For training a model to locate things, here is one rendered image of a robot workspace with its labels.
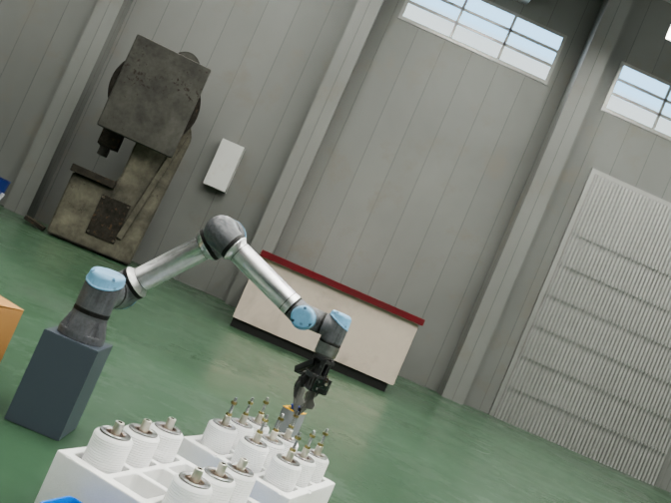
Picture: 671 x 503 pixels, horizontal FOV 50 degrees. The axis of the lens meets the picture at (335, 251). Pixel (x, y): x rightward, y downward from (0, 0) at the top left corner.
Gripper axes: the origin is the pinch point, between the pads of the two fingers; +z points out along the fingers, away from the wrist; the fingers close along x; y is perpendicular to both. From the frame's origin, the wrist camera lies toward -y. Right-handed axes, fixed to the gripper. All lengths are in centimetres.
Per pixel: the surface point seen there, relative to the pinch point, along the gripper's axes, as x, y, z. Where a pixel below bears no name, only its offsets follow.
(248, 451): -21.4, 19.0, 12.1
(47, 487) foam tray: -78, 41, 26
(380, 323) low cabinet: 281, -383, -26
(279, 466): -14.8, 27.5, 11.5
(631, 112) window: 606, -501, -423
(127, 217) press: 74, -648, -19
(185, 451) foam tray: -34.7, 7.4, 20.5
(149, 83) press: 32, -630, -168
